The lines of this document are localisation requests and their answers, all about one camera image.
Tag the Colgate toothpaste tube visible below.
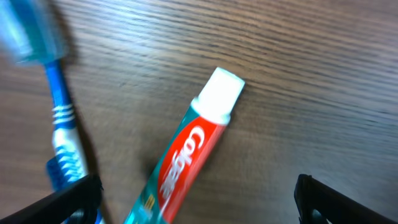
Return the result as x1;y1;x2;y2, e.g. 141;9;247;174
125;67;245;224

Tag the blue white Colgate toothbrush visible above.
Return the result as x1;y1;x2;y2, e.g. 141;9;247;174
1;0;105;223

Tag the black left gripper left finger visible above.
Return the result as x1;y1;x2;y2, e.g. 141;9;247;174
1;174;103;224

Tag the blue disposable razor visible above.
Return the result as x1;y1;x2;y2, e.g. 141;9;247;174
46;157;66;191

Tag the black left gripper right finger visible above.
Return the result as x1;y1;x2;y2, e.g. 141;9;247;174
294;174;395;224

